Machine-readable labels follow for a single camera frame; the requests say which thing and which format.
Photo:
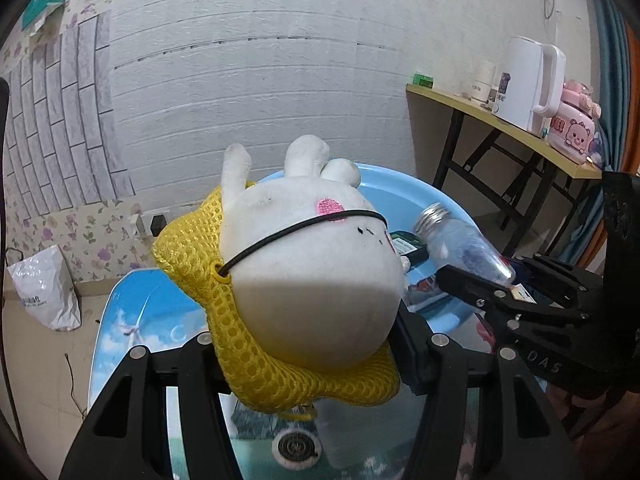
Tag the clear plastic bottle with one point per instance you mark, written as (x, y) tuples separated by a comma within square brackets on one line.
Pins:
[(460, 240)]

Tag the dark green bottle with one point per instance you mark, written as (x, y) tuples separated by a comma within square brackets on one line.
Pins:
[(407, 247)]

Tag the sea print desktop table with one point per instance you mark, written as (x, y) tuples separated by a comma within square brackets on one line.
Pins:
[(150, 310)]

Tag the white electric kettle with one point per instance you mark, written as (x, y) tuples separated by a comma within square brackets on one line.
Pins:
[(520, 85)]

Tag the small purple toy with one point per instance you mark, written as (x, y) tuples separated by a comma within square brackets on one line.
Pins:
[(598, 152)]

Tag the white plastic floor bag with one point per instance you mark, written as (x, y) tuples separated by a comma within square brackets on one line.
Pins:
[(45, 290)]

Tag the white plush rabbit toy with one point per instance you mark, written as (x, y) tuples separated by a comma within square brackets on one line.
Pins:
[(310, 300)]

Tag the wooden folding side table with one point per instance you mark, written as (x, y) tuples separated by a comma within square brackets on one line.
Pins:
[(450, 96)]

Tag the round white black disc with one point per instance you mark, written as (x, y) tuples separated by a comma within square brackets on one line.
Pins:
[(297, 447)]

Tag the wall socket with black plug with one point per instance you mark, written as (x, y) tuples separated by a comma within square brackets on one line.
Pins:
[(157, 223)]

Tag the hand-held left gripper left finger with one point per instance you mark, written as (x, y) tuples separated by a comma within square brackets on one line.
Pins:
[(200, 355)]

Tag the teal curtain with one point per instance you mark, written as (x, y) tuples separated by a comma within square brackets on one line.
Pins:
[(612, 85)]

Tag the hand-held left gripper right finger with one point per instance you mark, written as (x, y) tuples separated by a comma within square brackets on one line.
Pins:
[(407, 342)]

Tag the clear plastic container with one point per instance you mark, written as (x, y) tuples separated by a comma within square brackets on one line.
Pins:
[(360, 430)]

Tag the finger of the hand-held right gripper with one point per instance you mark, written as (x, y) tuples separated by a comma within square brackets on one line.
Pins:
[(565, 280), (480, 290)]

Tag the white cup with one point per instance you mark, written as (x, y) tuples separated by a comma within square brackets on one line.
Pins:
[(482, 82)]

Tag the small green box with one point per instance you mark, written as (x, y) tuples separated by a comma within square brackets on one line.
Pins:
[(423, 80)]

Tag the blue plastic basin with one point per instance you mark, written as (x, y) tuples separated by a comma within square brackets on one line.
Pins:
[(385, 195)]

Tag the white plush toy yellow net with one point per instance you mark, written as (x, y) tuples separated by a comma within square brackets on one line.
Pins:
[(190, 255)]

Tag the pink bear appliance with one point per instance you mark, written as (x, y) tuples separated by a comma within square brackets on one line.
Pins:
[(572, 130)]

